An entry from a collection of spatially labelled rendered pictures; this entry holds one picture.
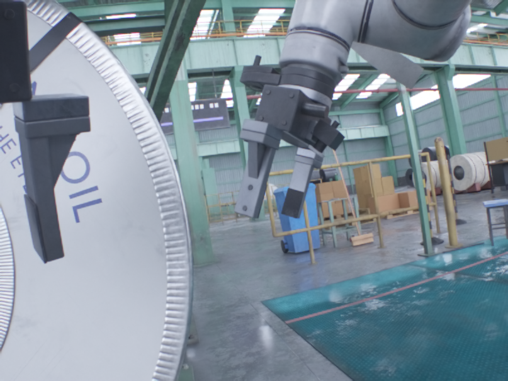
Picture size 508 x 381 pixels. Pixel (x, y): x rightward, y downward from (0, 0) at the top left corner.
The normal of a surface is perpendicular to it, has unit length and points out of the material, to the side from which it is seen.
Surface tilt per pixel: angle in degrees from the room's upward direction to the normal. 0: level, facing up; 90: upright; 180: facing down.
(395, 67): 115
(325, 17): 96
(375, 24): 133
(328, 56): 102
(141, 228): 90
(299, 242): 93
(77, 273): 90
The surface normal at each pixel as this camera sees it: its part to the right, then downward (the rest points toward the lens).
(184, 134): 0.26, -0.05
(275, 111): -0.43, -0.06
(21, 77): 0.75, 0.28
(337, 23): 0.36, 0.19
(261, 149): 0.87, 0.26
